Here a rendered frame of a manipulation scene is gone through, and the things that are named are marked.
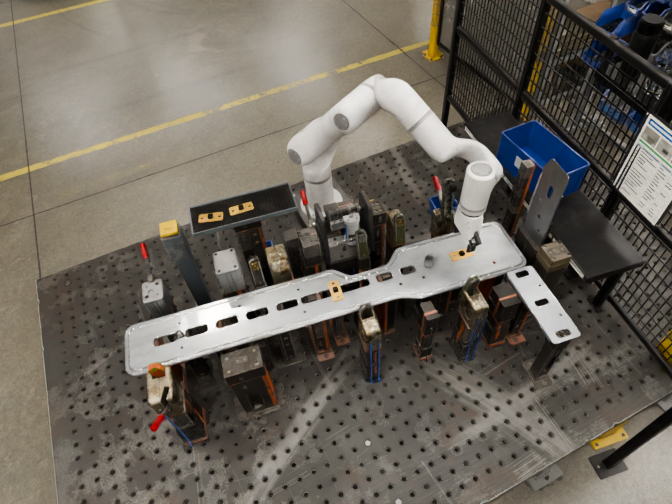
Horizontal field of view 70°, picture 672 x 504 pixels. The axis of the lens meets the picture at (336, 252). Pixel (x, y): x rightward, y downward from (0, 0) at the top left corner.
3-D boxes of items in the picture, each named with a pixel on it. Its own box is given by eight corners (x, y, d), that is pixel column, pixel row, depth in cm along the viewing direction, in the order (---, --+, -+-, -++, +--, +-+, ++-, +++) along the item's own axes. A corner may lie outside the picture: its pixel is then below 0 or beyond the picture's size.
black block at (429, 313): (418, 367, 177) (425, 327, 154) (407, 342, 183) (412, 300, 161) (439, 361, 178) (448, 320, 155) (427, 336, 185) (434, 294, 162)
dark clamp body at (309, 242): (310, 313, 194) (299, 254, 165) (302, 287, 203) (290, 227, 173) (335, 305, 196) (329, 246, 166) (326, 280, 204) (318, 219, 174)
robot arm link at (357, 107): (323, 151, 198) (296, 174, 191) (304, 127, 195) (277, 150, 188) (390, 105, 153) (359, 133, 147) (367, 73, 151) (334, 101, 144)
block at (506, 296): (485, 351, 179) (501, 311, 157) (471, 326, 186) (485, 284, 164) (509, 343, 180) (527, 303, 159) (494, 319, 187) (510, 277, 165)
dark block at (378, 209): (373, 284, 201) (373, 215, 168) (367, 271, 205) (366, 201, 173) (384, 281, 202) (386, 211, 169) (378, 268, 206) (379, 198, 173)
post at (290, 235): (298, 303, 197) (284, 240, 166) (295, 294, 200) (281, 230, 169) (310, 300, 198) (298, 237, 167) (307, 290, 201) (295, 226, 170)
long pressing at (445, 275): (126, 386, 148) (124, 384, 147) (124, 326, 162) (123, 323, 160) (530, 266, 167) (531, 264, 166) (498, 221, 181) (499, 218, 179)
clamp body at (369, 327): (363, 388, 173) (361, 341, 146) (352, 358, 181) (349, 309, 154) (387, 380, 174) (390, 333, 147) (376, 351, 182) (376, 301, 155)
